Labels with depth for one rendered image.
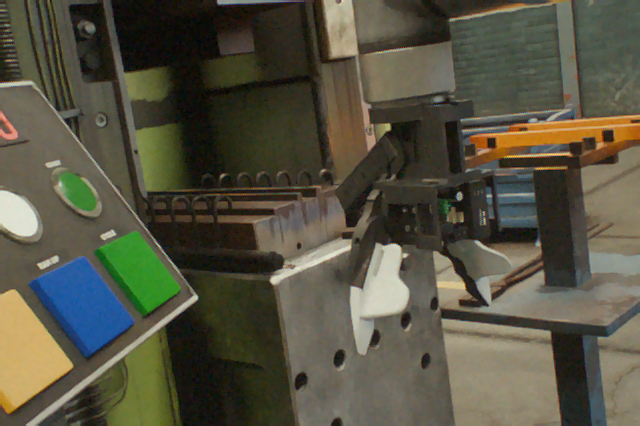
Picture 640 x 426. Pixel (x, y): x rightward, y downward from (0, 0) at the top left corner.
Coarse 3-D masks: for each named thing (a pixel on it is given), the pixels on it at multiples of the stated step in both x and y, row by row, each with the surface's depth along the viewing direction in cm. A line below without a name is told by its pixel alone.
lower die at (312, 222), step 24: (168, 216) 130; (240, 216) 120; (264, 216) 117; (288, 216) 119; (312, 216) 123; (336, 216) 127; (168, 240) 126; (192, 240) 122; (216, 240) 119; (240, 240) 116; (264, 240) 115; (288, 240) 119; (312, 240) 123
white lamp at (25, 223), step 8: (0, 192) 70; (0, 200) 69; (8, 200) 70; (16, 200) 71; (0, 208) 68; (8, 208) 69; (16, 208) 70; (24, 208) 71; (0, 216) 68; (8, 216) 69; (16, 216) 69; (24, 216) 70; (32, 216) 71; (8, 224) 68; (16, 224) 69; (24, 224) 70; (32, 224) 71; (16, 232) 68; (24, 232) 69; (32, 232) 70
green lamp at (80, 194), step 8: (64, 176) 79; (72, 176) 80; (64, 184) 78; (72, 184) 79; (80, 184) 80; (64, 192) 77; (72, 192) 78; (80, 192) 79; (88, 192) 80; (72, 200) 77; (80, 200) 78; (88, 200) 79; (80, 208) 78; (88, 208) 79
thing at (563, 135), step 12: (516, 132) 151; (528, 132) 148; (540, 132) 146; (552, 132) 144; (564, 132) 143; (576, 132) 142; (588, 132) 140; (600, 132) 139; (624, 132) 137; (636, 132) 135; (480, 144) 154; (504, 144) 151; (516, 144) 149; (528, 144) 148; (540, 144) 146
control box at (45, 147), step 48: (0, 96) 79; (0, 144) 74; (48, 144) 81; (48, 192) 76; (96, 192) 82; (0, 240) 67; (48, 240) 71; (96, 240) 77; (144, 240) 84; (0, 288) 63; (144, 336) 74
